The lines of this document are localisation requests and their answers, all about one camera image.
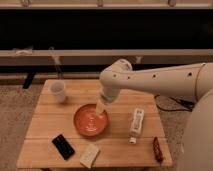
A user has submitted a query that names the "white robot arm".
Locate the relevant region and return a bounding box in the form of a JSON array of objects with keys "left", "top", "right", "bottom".
[{"left": 99, "top": 59, "right": 213, "bottom": 171}]

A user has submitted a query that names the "white squeeze bottle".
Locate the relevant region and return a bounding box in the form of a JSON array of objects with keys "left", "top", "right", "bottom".
[{"left": 129, "top": 108, "right": 144, "bottom": 144}]

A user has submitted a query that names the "orange round plate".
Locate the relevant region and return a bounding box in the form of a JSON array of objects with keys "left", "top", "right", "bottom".
[{"left": 73, "top": 104, "right": 109, "bottom": 137}]

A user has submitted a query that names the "black power cable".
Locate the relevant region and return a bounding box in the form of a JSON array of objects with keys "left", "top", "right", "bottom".
[{"left": 153, "top": 94, "right": 195, "bottom": 113}]

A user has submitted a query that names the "red chili snack bar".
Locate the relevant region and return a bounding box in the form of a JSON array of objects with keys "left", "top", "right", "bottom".
[{"left": 153, "top": 137, "right": 164, "bottom": 163}]

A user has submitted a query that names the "black smartphone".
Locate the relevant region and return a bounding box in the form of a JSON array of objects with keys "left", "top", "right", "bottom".
[{"left": 52, "top": 134, "right": 75, "bottom": 160}]

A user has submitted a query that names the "wooden table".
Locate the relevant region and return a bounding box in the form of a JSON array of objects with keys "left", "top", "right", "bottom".
[{"left": 17, "top": 80, "right": 172, "bottom": 169}]

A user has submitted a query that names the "grey metal railing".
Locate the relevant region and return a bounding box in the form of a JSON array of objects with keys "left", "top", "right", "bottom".
[{"left": 0, "top": 49, "right": 213, "bottom": 66}]

